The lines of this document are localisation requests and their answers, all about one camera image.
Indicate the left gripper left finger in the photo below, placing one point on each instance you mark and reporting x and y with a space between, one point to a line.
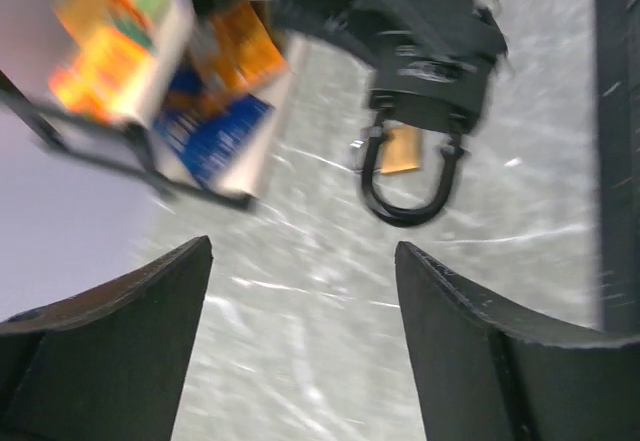
109 363

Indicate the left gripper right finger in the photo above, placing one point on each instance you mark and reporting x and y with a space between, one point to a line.
488 368

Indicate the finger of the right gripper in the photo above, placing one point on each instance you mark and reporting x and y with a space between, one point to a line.
446 29

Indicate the black padlock with keys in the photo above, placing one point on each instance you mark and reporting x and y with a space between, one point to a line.
445 101

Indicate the large brass padlock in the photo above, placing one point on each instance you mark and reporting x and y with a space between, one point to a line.
402 151

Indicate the orange snack bag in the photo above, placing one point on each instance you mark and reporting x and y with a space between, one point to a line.
232 50

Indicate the blue snack bag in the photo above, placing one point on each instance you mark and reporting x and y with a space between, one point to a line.
205 144

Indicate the orange carton box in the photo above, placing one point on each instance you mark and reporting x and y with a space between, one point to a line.
113 39

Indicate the black frame beige shelf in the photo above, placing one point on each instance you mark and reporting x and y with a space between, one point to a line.
127 143

